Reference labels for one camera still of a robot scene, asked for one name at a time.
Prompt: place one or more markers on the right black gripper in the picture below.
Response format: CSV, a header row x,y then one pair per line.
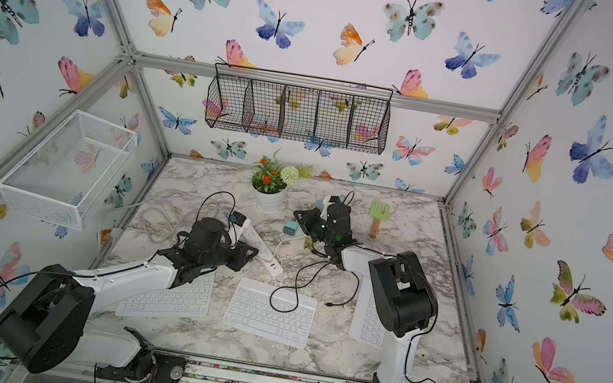
x,y
310,214

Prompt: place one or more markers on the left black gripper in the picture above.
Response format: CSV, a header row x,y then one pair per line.
x,y
240,261

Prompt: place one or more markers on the yellow plug adapter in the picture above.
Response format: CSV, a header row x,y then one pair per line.
x,y
308,243

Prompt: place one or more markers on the white power strip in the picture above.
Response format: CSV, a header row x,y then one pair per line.
x,y
265,256

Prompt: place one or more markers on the white wireless keyboard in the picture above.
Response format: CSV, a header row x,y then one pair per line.
x,y
187,301
366,327
272,313

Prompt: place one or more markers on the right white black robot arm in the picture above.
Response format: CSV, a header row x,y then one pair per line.
x,y
405,302

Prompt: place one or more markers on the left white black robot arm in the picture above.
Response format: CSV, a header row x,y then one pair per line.
x,y
47,323

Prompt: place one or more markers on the white potted flower plant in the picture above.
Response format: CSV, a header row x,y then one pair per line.
x,y
271,178

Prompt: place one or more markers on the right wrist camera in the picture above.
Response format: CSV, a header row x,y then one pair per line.
x,y
328,202

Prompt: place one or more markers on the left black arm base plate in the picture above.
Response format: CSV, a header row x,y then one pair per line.
x,y
147,365

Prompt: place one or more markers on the black wire wall basket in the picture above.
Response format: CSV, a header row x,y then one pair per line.
x,y
297,108

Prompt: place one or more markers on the white mesh wall basket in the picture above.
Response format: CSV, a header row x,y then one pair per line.
x,y
69,170

